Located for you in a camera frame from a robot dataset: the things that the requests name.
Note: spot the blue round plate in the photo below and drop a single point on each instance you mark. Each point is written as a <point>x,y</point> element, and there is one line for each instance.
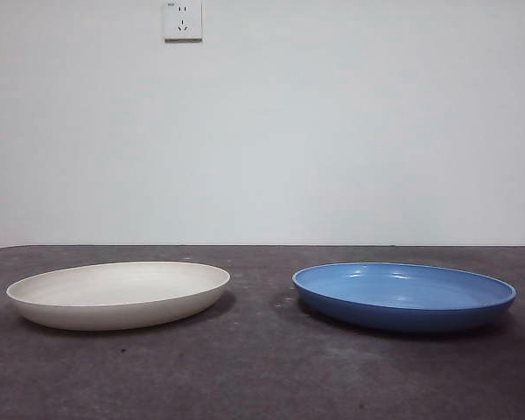
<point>402,293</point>

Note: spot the white round plate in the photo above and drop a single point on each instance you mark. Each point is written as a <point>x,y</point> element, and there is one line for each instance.
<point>114,297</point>

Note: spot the white wall socket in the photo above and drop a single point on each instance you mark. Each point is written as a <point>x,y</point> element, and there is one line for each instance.
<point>183,22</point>

